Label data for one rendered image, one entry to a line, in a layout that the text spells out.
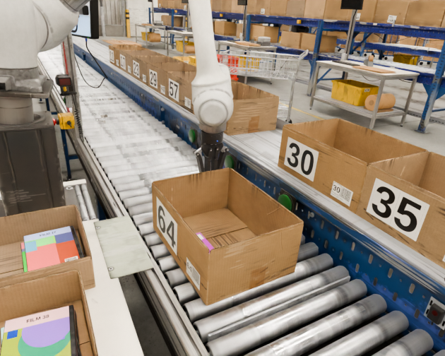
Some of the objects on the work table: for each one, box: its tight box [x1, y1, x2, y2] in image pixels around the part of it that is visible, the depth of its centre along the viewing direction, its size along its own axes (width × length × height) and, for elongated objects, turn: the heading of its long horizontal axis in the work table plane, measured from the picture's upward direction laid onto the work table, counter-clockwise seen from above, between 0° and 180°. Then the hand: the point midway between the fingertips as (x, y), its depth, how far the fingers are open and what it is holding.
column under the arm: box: [0, 111, 83, 221], centre depth 116 cm, size 26×26×33 cm
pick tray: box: [0, 204, 95, 291], centre depth 91 cm, size 28×38×10 cm
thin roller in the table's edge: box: [74, 185, 89, 221], centre depth 130 cm, size 2×28×2 cm, turn 20°
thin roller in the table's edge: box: [81, 184, 97, 220], centre depth 131 cm, size 2×28×2 cm, turn 20°
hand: (210, 184), depth 125 cm, fingers closed, pressing on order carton
